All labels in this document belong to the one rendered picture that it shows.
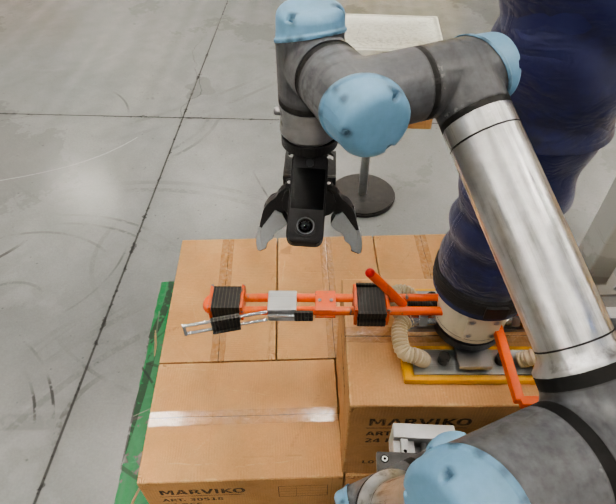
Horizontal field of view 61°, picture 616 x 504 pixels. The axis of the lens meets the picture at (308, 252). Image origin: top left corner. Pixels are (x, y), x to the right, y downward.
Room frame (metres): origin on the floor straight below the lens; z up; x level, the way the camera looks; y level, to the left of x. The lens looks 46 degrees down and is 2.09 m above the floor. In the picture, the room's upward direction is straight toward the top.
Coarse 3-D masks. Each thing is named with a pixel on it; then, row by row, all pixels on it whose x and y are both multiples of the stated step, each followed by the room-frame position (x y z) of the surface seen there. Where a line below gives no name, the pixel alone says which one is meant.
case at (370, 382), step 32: (352, 288) 0.97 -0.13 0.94; (416, 288) 0.97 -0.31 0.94; (352, 320) 0.85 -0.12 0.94; (352, 352) 0.75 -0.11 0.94; (384, 352) 0.75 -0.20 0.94; (352, 384) 0.66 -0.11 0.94; (384, 384) 0.66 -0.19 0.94; (416, 384) 0.66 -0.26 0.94; (448, 384) 0.66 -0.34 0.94; (480, 384) 0.66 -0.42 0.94; (352, 416) 0.60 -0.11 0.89; (384, 416) 0.60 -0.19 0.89; (416, 416) 0.60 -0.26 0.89; (448, 416) 0.60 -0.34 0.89; (480, 416) 0.60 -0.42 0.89; (352, 448) 0.60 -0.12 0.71; (384, 448) 0.60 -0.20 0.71
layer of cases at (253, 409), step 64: (192, 256) 1.47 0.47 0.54; (256, 256) 1.47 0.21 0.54; (320, 256) 1.47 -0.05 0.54; (384, 256) 1.47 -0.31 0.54; (192, 320) 1.15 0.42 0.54; (320, 320) 1.15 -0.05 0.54; (192, 384) 0.89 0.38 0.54; (256, 384) 0.89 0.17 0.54; (320, 384) 0.89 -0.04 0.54; (192, 448) 0.68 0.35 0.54; (256, 448) 0.68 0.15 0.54; (320, 448) 0.68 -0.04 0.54
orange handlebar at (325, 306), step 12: (204, 300) 0.81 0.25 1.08; (252, 300) 0.82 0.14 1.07; (264, 300) 0.82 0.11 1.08; (300, 300) 0.82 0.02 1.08; (312, 300) 0.82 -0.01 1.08; (324, 300) 0.80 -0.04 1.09; (336, 300) 0.81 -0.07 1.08; (348, 300) 0.81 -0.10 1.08; (408, 300) 0.81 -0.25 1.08; (420, 300) 0.81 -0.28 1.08; (432, 300) 0.81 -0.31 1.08; (252, 312) 0.78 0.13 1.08; (324, 312) 0.78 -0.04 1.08; (336, 312) 0.78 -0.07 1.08; (348, 312) 0.78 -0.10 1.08; (396, 312) 0.78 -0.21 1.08; (408, 312) 0.78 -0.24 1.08; (420, 312) 0.77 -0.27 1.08; (432, 312) 0.77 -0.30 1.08; (504, 336) 0.70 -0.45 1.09; (504, 348) 0.67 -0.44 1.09; (504, 360) 0.64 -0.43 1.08; (504, 372) 0.62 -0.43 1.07; (516, 372) 0.61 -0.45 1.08; (516, 384) 0.58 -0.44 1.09; (516, 396) 0.55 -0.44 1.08; (528, 396) 0.55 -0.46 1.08
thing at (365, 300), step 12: (360, 288) 0.84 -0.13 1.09; (372, 288) 0.84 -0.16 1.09; (360, 300) 0.80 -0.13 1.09; (372, 300) 0.80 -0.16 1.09; (384, 300) 0.80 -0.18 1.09; (360, 312) 0.76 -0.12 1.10; (372, 312) 0.76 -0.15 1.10; (384, 312) 0.76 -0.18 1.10; (360, 324) 0.76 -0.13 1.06; (372, 324) 0.76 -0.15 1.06; (384, 324) 0.76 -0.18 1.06
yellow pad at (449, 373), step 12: (420, 348) 0.75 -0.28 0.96; (432, 348) 0.75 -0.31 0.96; (444, 348) 0.75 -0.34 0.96; (492, 348) 0.75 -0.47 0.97; (516, 348) 0.75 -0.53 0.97; (528, 348) 0.75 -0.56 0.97; (432, 360) 0.71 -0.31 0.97; (444, 360) 0.70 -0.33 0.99; (456, 360) 0.71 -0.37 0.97; (492, 360) 0.71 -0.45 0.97; (408, 372) 0.68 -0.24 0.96; (420, 372) 0.68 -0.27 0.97; (432, 372) 0.68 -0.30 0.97; (444, 372) 0.68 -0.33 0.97; (456, 372) 0.68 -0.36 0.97; (468, 372) 0.68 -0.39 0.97; (480, 372) 0.68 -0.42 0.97; (492, 372) 0.68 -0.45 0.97; (528, 372) 0.68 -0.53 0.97
